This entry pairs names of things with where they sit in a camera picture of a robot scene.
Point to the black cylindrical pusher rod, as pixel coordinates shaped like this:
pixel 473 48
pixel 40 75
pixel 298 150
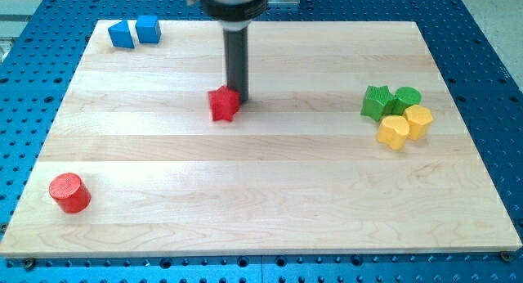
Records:
pixel 236 59

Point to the yellow heart block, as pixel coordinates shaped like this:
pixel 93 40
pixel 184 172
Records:
pixel 393 131

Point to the blue cube block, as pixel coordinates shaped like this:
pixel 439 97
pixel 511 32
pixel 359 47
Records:
pixel 148 29

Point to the green cylinder block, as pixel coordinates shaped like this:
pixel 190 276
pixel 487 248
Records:
pixel 405 97

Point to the yellow hexagon block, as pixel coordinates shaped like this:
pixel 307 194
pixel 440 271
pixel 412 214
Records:
pixel 419 119

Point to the wooden board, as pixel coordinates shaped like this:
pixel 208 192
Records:
pixel 298 171

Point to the blue triangle block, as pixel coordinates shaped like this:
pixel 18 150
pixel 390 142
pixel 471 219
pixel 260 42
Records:
pixel 120 35

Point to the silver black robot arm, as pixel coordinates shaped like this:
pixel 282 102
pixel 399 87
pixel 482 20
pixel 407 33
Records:
pixel 234 16

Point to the red star block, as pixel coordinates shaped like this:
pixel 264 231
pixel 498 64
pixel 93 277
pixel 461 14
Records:
pixel 224 103

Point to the green star block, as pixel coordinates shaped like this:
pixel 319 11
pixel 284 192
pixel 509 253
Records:
pixel 377 102

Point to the red cylinder block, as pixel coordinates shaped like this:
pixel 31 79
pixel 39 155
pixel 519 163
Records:
pixel 70 193

